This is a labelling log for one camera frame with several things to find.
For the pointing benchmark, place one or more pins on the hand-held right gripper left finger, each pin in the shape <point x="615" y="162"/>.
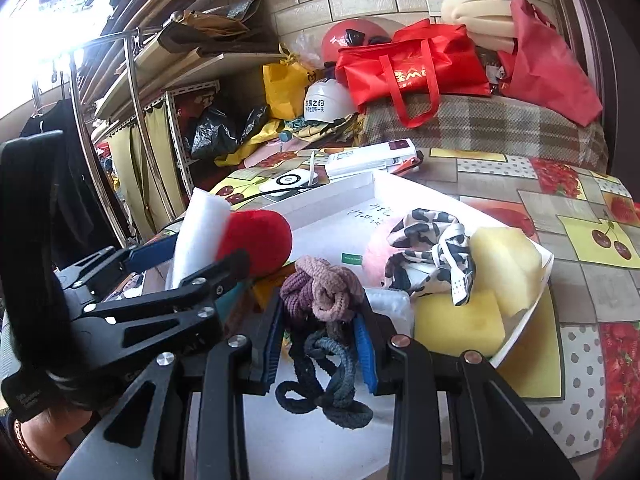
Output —
<point x="270" y="345"/>

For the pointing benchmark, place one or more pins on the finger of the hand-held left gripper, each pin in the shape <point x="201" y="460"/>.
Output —
<point x="165" y="300"/>
<point x="145" y="256"/>

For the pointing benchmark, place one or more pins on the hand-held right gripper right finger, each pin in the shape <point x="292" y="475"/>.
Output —
<point x="365" y="355"/>

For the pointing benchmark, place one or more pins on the white foam sheet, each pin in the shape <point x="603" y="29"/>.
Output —
<point x="197" y="230"/>

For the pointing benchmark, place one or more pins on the red plush ball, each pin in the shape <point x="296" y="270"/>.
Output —
<point x="255" y="240"/>

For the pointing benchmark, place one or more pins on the white cardboard box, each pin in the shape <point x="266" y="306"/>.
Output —
<point x="325" y="210"/>

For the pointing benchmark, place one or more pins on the person's left hand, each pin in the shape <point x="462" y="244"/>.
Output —
<point x="47" y="425"/>

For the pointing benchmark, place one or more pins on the clear plastic packet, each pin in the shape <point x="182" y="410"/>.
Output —
<point x="395" y="310"/>

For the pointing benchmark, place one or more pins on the black hanging garment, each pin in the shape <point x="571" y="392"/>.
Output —
<point x="75" y="185"/>

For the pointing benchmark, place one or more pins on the yellow sponge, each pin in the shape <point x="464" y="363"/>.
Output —
<point x="455" y="327"/>

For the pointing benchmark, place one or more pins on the yellow shelf curtain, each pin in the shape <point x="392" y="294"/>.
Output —
<point x="150" y="160"/>

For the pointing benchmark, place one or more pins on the steel clothes rack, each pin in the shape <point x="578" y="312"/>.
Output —
<point x="89" y="155"/>

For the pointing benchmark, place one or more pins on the grey metal shelf rack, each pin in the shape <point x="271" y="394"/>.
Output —
<point x="178" y="140"/>

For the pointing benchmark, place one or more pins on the cow print cloth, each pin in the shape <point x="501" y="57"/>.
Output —
<point x="425" y="240"/>

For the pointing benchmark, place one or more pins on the black plastic bag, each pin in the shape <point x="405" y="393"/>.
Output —
<point x="215" y="132"/>

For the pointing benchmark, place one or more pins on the yellow plastic sheet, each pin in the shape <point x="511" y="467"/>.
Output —
<point x="255" y="142"/>

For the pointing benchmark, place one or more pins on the white round device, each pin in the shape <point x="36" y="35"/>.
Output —
<point x="285" y="182"/>

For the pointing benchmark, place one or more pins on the pale yellow foam block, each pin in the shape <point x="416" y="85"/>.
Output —
<point x="505" y="265"/>

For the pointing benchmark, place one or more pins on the pink cloth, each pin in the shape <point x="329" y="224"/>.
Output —
<point x="290" y="147"/>

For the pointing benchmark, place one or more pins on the wooden board stack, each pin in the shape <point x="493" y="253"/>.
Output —
<point x="165" y="65"/>

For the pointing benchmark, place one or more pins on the long white carton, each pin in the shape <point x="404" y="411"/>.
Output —
<point x="365" y="157"/>

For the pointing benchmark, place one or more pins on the fruit print tablecloth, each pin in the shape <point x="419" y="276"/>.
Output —
<point x="575" y="310"/>

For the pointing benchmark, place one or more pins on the yellow bag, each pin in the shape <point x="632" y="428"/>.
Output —
<point x="285" y="90"/>

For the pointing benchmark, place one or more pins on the white helmet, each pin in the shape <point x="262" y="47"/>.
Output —
<point x="325" y="100"/>

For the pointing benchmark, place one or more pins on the brown cardboard pieces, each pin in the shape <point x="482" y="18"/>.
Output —
<point x="210" y="25"/>

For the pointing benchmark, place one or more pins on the clear plastic bag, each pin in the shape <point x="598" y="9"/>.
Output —
<point x="307" y="47"/>

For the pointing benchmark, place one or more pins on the plaid cloth cover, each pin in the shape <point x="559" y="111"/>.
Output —
<point x="500" y="125"/>

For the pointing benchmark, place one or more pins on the red helmet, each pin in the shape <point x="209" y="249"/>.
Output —
<point x="335" y="42"/>

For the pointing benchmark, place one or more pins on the plain red fabric bag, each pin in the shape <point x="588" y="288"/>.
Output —
<point x="550" y="70"/>

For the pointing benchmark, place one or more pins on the cream foam roll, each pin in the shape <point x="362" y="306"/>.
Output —
<point x="475" y="10"/>

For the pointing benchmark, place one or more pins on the purple grey panelled door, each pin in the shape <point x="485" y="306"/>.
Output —
<point x="600" y="35"/>

